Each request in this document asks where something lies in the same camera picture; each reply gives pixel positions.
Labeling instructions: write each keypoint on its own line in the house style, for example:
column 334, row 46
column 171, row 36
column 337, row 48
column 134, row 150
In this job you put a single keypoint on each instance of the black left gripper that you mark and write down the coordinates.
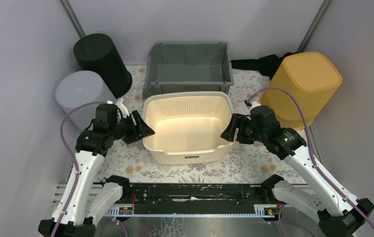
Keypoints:
column 134, row 125

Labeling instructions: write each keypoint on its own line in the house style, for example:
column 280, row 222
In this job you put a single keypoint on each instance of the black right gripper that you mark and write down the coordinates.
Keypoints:
column 235, row 122

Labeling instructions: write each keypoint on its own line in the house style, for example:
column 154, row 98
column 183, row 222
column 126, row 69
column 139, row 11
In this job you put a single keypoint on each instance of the cream perforated plastic basket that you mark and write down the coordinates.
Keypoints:
column 187, row 127

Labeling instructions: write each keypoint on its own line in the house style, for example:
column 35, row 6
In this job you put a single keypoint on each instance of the grey round plastic bin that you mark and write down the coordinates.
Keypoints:
column 80, row 88

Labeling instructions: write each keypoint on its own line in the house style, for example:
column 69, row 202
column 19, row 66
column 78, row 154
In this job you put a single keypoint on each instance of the grey plastic crate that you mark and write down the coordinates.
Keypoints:
column 174, row 67

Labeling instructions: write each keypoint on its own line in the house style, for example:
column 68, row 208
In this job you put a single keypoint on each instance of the black ribbed waste bin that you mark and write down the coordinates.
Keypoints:
column 98, row 53

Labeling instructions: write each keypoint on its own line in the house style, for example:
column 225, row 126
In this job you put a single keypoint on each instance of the yellow slatted waste basket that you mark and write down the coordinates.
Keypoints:
column 308, row 78

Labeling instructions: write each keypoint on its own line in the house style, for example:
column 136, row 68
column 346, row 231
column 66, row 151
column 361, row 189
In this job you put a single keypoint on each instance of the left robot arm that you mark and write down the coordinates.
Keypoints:
column 73, row 217

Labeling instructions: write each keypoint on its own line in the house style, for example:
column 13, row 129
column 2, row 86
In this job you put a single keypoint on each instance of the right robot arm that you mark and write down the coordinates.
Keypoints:
column 337, row 211

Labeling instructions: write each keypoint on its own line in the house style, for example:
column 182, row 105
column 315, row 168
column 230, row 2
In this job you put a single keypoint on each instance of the black crumpled cloth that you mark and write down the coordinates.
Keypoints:
column 266, row 66

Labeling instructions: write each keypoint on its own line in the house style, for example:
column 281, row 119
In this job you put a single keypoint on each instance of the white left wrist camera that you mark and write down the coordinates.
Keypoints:
column 122, row 110

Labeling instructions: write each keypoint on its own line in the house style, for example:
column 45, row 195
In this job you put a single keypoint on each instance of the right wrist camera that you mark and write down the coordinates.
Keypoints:
column 260, row 113

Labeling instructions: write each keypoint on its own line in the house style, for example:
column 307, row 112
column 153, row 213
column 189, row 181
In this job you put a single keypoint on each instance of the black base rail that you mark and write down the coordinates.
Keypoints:
column 124, row 199

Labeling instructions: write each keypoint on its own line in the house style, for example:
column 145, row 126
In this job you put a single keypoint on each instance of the left aluminium frame post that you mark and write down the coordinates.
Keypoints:
column 73, row 18

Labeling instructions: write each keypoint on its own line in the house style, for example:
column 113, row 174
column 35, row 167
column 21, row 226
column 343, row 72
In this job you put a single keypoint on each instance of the aluminium frame post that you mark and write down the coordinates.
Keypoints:
column 73, row 18
column 314, row 25

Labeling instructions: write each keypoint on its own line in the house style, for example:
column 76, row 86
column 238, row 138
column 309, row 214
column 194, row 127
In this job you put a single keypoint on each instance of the right aluminium frame post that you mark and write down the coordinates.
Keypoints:
column 314, row 25

